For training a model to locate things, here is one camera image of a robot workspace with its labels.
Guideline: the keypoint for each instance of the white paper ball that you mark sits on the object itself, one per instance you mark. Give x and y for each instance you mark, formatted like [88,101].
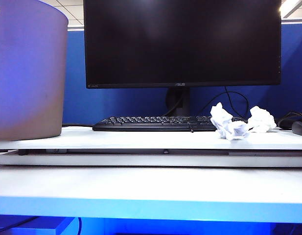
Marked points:
[226,127]
[261,120]

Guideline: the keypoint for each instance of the black monitor stand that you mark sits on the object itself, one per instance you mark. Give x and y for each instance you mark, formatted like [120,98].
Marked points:
[182,100]

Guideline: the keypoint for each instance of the blue cubicle partition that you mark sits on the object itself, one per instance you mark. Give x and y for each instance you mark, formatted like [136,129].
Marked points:
[116,98]

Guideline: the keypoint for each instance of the black computer keyboard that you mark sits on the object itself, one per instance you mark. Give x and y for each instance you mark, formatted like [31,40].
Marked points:
[141,123]

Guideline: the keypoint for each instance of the white base board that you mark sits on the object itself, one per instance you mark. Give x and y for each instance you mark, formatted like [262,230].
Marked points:
[141,160]

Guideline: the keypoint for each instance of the black computer mouse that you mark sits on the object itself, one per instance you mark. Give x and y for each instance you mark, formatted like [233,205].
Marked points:
[301,128]

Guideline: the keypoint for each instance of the white box under table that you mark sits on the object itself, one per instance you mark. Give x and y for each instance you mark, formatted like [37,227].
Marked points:
[43,227]

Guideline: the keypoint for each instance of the white work board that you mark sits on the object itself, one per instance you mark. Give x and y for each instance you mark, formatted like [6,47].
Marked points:
[67,139]

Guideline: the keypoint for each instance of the black ASUS computer monitor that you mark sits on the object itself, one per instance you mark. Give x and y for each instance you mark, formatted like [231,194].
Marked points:
[182,44]

